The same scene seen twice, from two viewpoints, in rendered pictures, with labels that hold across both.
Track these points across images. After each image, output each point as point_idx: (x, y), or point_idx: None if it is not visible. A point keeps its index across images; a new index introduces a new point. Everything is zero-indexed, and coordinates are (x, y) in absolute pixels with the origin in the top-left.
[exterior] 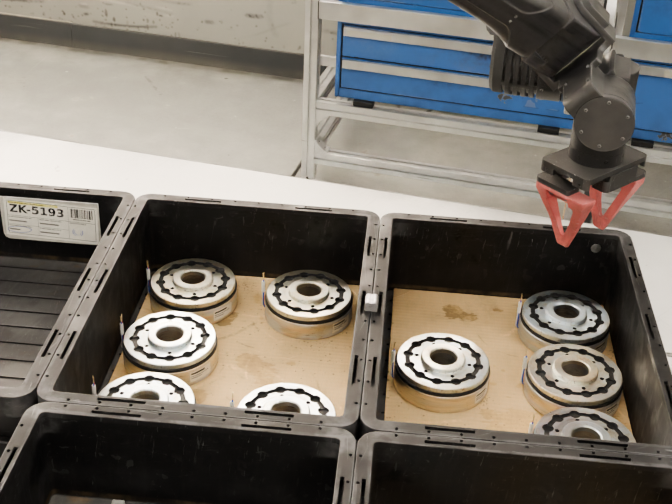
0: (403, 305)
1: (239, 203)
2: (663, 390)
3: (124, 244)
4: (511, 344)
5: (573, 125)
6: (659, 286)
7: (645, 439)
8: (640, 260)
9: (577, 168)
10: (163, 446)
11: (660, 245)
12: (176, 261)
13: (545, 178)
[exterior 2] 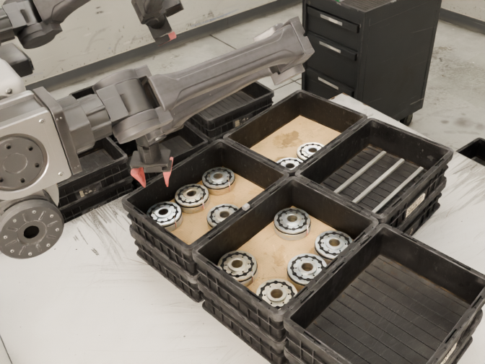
0: None
1: (240, 285)
2: (201, 152)
3: (309, 281)
4: (185, 225)
5: (156, 149)
6: (43, 281)
7: (201, 172)
8: (24, 299)
9: (164, 154)
10: None
11: (1, 302)
12: None
13: (169, 167)
